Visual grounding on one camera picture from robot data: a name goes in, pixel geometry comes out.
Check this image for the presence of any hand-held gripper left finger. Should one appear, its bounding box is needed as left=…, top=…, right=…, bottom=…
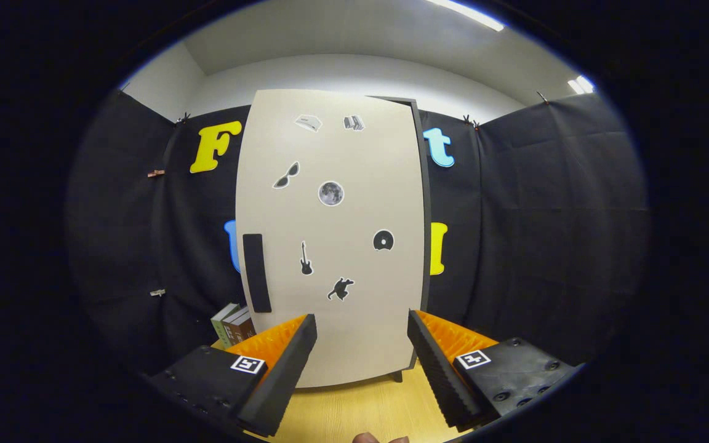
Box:
left=145, top=314, right=318, bottom=437

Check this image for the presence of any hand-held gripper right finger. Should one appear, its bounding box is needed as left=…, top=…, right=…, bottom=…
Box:
left=407, top=309, right=580, bottom=430

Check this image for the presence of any black door handle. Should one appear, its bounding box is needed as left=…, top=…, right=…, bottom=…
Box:
left=242, top=233, right=273, bottom=313

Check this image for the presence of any beige cabinet door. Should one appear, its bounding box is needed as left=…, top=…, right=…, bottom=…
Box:
left=235, top=89, right=427, bottom=388

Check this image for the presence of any green book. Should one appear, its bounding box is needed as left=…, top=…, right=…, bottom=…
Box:
left=210, top=303, right=241, bottom=350

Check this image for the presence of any black backdrop cloth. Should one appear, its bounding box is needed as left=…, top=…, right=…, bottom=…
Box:
left=65, top=86, right=649, bottom=376

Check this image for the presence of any long ceiling light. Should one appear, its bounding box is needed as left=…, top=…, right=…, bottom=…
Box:
left=428, top=0, right=506, bottom=31

